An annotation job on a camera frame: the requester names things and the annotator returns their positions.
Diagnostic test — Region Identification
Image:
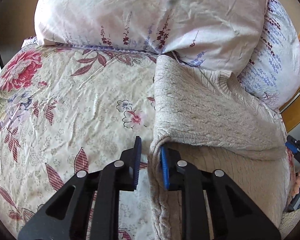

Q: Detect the beige cable knit sweater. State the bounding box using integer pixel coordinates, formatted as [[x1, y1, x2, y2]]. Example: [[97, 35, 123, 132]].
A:
[[148, 55, 298, 239]]

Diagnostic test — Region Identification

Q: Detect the right hand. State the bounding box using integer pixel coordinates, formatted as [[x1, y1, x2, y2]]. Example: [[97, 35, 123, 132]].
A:
[[291, 172, 300, 197]]

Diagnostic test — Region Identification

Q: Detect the right lavender print pillow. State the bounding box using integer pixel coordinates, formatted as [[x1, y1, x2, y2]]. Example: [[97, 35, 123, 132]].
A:
[[237, 0, 300, 109]]

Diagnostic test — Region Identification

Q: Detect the floral bed sheet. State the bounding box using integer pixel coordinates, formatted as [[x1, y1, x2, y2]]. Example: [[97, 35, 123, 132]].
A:
[[0, 45, 157, 239]]

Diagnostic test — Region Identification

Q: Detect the left white floral pillow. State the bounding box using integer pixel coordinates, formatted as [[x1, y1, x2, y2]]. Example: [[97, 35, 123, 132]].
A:
[[34, 0, 267, 74]]

